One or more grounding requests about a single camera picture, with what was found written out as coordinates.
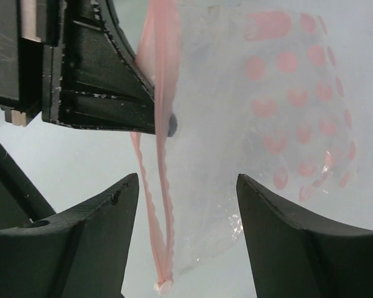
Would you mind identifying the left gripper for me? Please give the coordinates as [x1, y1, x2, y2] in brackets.
[0, 1, 155, 134]

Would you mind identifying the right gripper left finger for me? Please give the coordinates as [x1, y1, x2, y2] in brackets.
[0, 173, 139, 297]

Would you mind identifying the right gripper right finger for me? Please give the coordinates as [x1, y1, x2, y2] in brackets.
[236, 174, 373, 297]

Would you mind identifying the clear pink-dotted zip bag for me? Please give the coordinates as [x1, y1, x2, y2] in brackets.
[132, 1, 356, 296]

